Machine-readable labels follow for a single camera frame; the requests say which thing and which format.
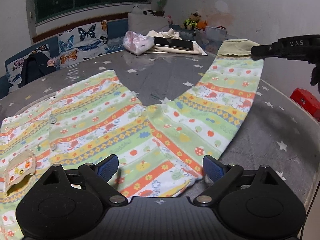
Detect panda plush toy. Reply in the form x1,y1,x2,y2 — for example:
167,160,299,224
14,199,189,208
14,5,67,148
131,5,159,16

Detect dark navy backpack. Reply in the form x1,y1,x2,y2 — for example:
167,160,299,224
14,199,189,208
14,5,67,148
21,52,56,86

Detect butterfly cushion left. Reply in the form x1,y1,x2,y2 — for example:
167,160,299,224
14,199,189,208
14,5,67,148
6,43,50,93

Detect plush teddy toy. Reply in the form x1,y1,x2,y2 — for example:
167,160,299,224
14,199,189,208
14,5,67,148
180,12,208,30

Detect clear plastic storage box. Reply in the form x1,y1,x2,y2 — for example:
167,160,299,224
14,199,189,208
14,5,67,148
194,26,227,48

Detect blue sofa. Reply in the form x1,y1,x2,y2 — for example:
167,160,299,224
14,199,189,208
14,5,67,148
0,17,201,98

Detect red box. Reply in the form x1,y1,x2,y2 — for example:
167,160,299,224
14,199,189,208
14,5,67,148
290,88,320,122

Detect colourful striped children's garment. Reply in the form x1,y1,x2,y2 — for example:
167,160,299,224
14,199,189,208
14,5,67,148
1,39,264,239

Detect plain grey pillow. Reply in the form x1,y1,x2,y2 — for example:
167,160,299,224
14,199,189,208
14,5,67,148
128,13,170,36

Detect pink white plastic bag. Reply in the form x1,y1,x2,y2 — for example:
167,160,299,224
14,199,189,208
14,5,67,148
123,30,155,56

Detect cream folded cloth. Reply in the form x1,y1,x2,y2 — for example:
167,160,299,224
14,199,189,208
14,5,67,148
146,28,207,56

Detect butterfly cushion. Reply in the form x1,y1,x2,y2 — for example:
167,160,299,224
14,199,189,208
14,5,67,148
57,20,108,68
6,43,50,93

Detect butterfly cushion centre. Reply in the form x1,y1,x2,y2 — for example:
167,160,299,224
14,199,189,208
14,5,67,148
57,20,108,68

